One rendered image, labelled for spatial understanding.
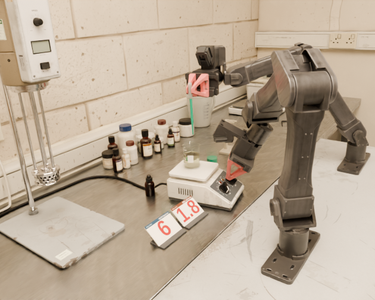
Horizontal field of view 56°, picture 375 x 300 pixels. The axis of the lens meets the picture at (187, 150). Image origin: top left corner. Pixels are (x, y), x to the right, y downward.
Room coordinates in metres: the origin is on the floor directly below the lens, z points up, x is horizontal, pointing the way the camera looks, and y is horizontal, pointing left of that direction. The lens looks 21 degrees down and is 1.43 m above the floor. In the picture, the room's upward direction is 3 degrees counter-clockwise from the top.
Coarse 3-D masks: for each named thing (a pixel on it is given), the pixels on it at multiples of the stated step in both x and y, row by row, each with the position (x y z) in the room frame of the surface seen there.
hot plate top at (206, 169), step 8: (176, 168) 0.97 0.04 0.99; (184, 168) 0.97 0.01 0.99; (200, 168) 0.96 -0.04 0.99; (208, 168) 0.96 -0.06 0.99; (216, 168) 0.97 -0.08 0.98; (176, 176) 0.93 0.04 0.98; (184, 176) 0.92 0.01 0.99; (192, 176) 0.91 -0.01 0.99; (200, 176) 0.91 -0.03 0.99; (208, 176) 0.91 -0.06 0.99
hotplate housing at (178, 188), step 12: (168, 180) 0.94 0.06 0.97; (180, 180) 0.93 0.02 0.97; (192, 180) 0.92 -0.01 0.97; (168, 192) 0.94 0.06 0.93; (180, 192) 0.92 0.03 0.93; (192, 192) 0.90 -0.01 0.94; (204, 192) 0.89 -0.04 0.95; (216, 192) 0.88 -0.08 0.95; (240, 192) 0.94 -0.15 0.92; (204, 204) 0.89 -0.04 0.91; (216, 204) 0.87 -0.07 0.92; (228, 204) 0.86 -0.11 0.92
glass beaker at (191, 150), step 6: (186, 144) 1.01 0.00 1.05; (192, 144) 1.01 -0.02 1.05; (198, 144) 0.99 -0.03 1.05; (186, 150) 0.96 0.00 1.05; (192, 150) 0.96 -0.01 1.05; (198, 150) 0.97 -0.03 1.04; (186, 156) 0.96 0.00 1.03; (192, 156) 0.96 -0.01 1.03; (198, 156) 0.97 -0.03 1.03; (186, 162) 0.96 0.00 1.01; (192, 162) 0.96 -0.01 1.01; (198, 162) 0.97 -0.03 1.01; (186, 168) 0.96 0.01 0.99; (192, 168) 0.96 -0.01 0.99
